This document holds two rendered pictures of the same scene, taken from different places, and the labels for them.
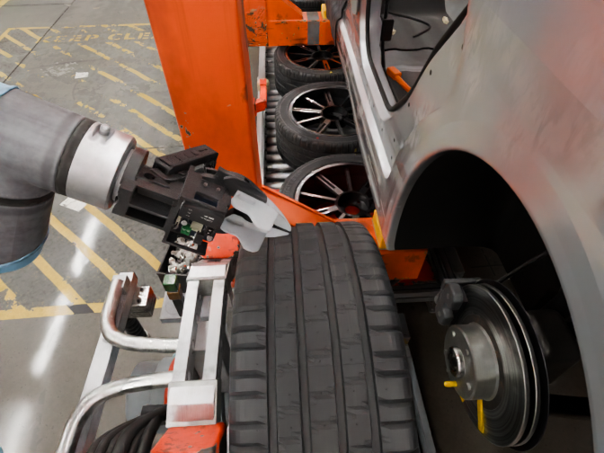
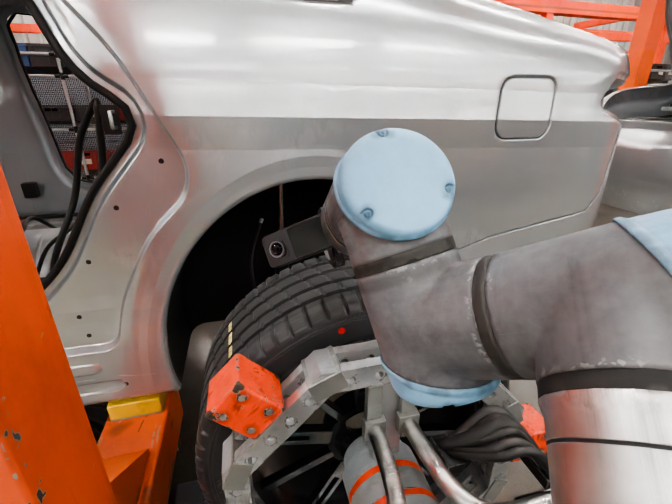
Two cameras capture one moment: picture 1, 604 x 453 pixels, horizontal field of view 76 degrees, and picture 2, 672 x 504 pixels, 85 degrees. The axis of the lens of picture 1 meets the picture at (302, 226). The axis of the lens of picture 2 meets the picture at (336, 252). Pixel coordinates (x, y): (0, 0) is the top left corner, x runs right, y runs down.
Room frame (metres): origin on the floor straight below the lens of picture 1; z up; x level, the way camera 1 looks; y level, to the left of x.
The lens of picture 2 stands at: (0.45, 0.61, 1.49)
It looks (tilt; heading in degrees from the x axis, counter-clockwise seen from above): 22 degrees down; 259
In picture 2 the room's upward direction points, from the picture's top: straight up
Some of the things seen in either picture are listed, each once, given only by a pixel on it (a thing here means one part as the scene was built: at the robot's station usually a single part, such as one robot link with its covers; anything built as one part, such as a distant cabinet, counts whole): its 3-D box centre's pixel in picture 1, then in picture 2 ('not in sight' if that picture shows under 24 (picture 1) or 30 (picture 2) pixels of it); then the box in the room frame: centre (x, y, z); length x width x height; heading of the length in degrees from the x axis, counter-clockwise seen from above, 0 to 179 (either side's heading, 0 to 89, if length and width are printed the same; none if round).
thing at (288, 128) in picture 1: (333, 127); not in sight; (1.91, -0.18, 0.39); 0.66 x 0.66 x 0.24
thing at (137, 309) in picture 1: (130, 302); not in sight; (0.44, 0.37, 0.93); 0.09 x 0.05 x 0.05; 93
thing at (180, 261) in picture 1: (188, 261); not in sight; (0.86, 0.42, 0.51); 0.20 x 0.14 x 0.13; 174
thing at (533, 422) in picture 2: not in sight; (520, 431); (-0.03, 0.13, 0.85); 0.09 x 0.08 x 0.07; 3
